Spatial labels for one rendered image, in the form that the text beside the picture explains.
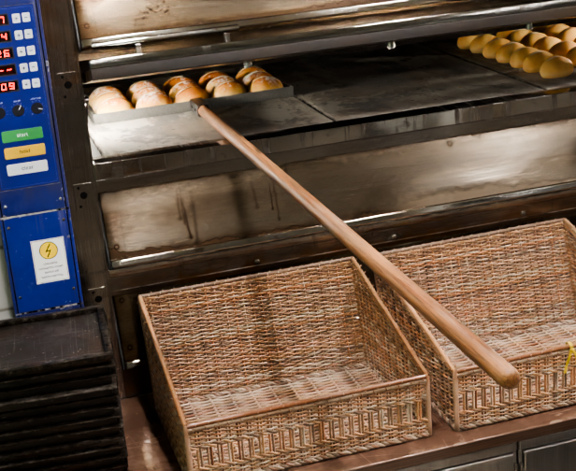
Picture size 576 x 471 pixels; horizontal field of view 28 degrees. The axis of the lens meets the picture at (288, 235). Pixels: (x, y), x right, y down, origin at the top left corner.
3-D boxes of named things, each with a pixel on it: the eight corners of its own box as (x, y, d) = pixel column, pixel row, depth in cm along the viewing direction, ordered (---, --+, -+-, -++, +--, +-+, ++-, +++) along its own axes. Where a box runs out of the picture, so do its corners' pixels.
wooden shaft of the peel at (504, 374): (524, 390, 151) (523, 368, 150) (502, 394, 150) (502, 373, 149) (209, 115, 306) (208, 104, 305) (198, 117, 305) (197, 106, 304)
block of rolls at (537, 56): (453, 48, 369) (452, 30, 367) (587, 29, 381) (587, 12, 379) (547, 81, 314) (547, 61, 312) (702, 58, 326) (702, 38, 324)
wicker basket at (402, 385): (147, 396, 289) (133, 292, 280) (361, 352, 303) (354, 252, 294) (188, 493, 245) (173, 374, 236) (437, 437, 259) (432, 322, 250)
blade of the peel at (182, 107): (294, 96, 321) (293, 86, 320) (94, 125, 307) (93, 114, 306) (258, 73, 354) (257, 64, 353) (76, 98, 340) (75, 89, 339)
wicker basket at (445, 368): (372, 351, 303) (367, 251, 294) (566, 310, 318) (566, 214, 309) (453, 435, 259) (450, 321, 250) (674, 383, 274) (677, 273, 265)
